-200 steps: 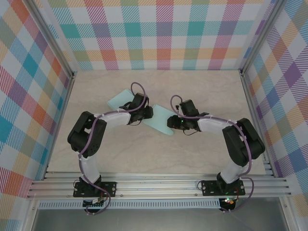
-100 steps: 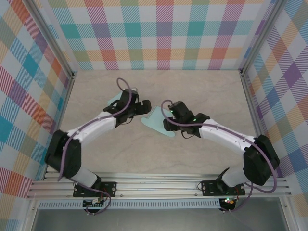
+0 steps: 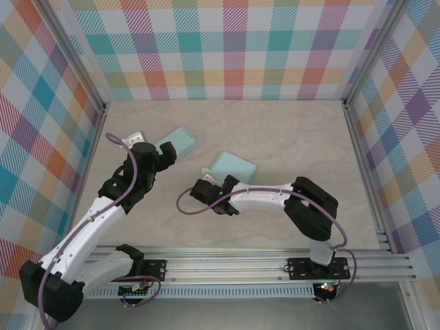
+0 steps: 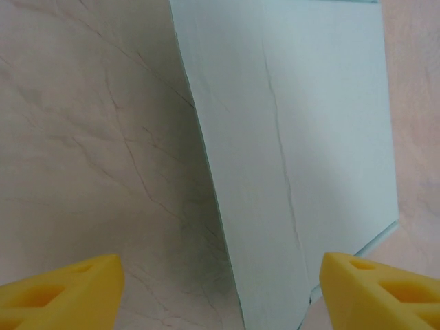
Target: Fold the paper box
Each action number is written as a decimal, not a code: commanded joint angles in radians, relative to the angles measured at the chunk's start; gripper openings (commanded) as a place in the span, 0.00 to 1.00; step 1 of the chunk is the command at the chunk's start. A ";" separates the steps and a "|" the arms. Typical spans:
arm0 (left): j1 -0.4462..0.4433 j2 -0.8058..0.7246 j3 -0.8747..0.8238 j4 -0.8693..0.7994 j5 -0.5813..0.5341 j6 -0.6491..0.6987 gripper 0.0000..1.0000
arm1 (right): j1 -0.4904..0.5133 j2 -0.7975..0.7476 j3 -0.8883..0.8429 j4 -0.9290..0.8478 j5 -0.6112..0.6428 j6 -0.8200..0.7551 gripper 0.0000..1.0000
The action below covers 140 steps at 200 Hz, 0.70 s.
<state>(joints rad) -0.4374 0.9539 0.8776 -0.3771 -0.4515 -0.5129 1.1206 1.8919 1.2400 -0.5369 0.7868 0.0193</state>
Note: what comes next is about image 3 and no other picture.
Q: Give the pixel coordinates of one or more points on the aluminium side rail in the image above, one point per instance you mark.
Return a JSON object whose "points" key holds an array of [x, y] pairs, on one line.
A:
{"points": [[354, 137], [98, 137]]}

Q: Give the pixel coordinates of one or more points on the aluminium frame post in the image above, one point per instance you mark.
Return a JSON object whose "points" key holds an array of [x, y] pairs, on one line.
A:
{"points": [[374, 48], [68, 48]]}

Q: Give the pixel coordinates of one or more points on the aluminium mounting rail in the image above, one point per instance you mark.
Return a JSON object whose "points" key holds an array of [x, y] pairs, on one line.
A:
{"points": [[223, 268]]}

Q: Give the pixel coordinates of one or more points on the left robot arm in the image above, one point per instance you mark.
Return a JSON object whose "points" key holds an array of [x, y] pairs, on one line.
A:
{"points": [[86, 233]]}

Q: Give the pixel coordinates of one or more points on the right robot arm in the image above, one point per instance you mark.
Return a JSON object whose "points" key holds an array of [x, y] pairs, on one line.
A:
{"points": [[309, 213]]}

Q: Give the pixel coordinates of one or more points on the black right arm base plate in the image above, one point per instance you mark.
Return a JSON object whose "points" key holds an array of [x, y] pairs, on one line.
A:
{"points": [[299, 269]]}

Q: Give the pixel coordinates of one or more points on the light blue paper box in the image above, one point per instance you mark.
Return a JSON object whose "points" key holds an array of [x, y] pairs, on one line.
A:
{"points": [[233, 168], [184, 142]]}

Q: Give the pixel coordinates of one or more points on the grey metal panel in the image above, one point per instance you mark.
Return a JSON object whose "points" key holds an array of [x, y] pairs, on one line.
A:
{"points": [[223, 316]]}

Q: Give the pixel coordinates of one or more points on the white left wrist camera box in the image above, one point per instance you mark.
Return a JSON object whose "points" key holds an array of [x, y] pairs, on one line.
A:
{"points": [[134, 138]]}

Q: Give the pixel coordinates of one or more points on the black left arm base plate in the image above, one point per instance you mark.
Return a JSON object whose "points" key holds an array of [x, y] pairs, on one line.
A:
{"points": [[156, 269]]}

